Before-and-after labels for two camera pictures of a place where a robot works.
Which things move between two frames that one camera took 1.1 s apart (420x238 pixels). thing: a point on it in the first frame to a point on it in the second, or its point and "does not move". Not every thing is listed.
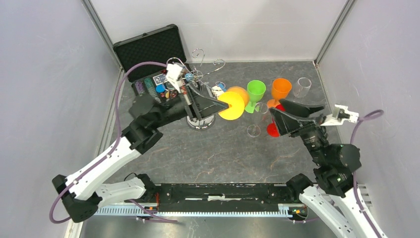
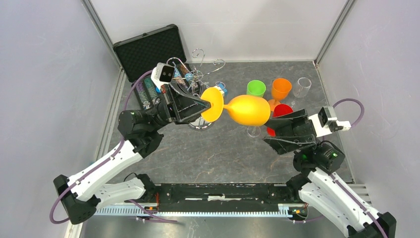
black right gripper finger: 285,124 to 283,145
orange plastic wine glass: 280,88 does not move
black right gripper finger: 300,110 to 280,121
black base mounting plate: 221,194 does not move
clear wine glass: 301,87 does not move
